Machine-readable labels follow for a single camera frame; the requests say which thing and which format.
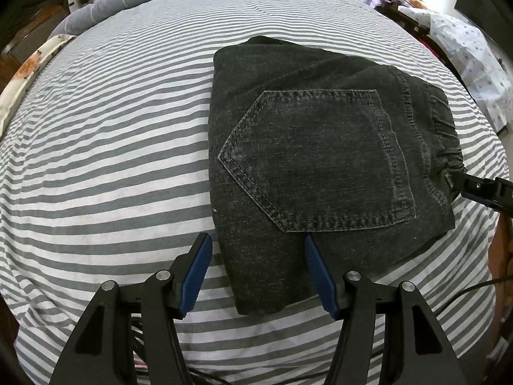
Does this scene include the floral patterned cloth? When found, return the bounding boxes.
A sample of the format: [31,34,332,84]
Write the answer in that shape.
[0,34,75,137]

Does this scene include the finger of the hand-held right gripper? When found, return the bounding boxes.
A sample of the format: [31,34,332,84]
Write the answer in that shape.
[444,170,513,211]

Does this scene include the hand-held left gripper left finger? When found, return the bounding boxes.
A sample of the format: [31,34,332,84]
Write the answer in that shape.
[48,233,213,385]

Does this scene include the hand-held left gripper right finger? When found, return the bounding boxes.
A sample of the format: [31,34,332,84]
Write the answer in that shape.
[304,235,467,385]

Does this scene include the dark grey denim pants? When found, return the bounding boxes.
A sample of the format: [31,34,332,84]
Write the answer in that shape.
[207,35,466,315]

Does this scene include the white dotted cloth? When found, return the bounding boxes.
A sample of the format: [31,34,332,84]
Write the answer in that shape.
[397,6,513,129]

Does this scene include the black screen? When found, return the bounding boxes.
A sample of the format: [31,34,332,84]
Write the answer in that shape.
[455,0,506,29]

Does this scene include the black cable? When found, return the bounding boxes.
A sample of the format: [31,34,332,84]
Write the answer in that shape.
[435,275,508,313]

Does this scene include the grey white striped bed sheet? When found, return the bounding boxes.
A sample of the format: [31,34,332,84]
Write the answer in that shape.
[0,0,506,385]

